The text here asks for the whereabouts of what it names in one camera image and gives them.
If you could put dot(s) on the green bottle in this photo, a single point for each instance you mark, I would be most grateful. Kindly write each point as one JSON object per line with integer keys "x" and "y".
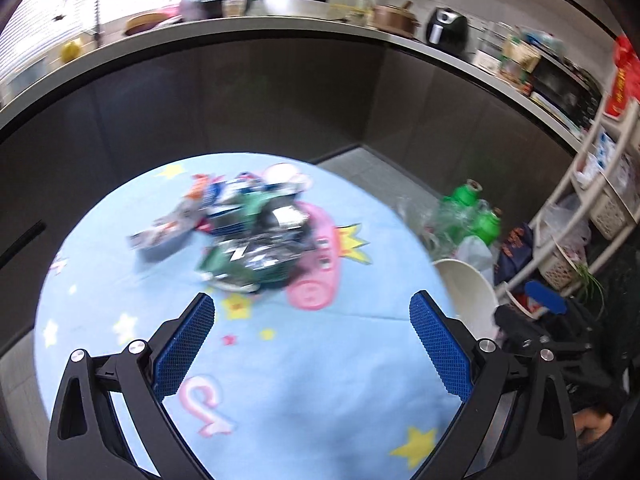
{"x": 487, "y": 226}
{"x": 458, "y": 210}

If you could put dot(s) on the green foil snack wrapper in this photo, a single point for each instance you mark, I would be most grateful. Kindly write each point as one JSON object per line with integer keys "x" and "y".
{"x": 248, "y": 265}

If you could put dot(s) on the blue cartoon tablecloth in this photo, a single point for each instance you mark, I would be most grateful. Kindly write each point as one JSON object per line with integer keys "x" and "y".
{"x": 323, "y": 381}

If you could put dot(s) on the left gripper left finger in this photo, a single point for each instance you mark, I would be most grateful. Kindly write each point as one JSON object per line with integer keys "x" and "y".
{"x": 176, "y": 343}

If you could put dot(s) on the yellow object by sink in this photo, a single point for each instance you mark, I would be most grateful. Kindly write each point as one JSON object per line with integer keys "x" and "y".
{"x": 70, "y": 51}

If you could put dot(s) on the white round trash bin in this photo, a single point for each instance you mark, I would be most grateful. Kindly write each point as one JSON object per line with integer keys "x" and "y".
{"x": 472, "y": 297}

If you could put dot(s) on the brown cooking pot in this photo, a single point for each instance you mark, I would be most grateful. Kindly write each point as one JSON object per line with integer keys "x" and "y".
{"x": 397, "y": 20}

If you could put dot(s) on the black microwave oven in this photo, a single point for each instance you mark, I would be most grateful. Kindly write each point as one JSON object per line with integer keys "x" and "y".
{"x": 568, "y": 92}

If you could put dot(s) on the white plastic storage rack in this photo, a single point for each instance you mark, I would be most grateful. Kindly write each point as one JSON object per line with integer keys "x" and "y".
{"x": 624, "y": 131}

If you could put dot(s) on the person's right hand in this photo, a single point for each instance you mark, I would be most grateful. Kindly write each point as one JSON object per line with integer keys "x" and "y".
{"x": 591, "y": 425}

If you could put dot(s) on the black air fryer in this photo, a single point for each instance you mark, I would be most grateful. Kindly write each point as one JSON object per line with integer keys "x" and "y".
{"x": 447, "y": 30}

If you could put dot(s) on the white plastic shopping bag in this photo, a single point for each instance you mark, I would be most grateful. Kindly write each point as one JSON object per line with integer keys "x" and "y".
{"x": 473, "y": 251}

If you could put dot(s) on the silver blue foil wrapper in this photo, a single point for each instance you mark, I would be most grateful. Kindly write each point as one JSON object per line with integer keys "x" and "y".
{"x": 219, "y": 207}

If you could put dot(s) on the green bottle right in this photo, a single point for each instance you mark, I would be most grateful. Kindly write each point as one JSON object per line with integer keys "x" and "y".
{"x": 487, "y": 226}

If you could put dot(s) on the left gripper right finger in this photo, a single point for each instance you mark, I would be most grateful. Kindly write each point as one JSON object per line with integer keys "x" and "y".
{"x": 451, "y": 363}

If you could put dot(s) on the dark kitchen base cabinets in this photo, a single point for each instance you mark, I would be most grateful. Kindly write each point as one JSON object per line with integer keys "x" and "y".
{"x": 83, "y": 130}

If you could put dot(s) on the navy blue shopping bag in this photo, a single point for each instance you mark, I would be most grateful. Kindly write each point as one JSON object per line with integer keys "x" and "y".
{"x": 514, "y": 253}

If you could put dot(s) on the green bottle left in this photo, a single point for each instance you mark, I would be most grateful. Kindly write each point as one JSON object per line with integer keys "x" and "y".
{"x": 458, "y": 210}

